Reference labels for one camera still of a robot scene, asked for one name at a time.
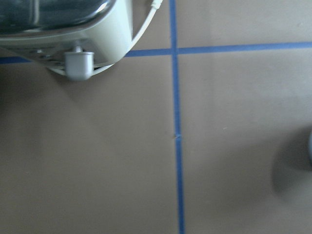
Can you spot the blue bowl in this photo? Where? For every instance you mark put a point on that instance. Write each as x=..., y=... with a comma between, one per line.
x=310, y=148

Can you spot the silver white toaster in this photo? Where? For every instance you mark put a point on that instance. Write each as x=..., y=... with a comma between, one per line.
x=73, y=37

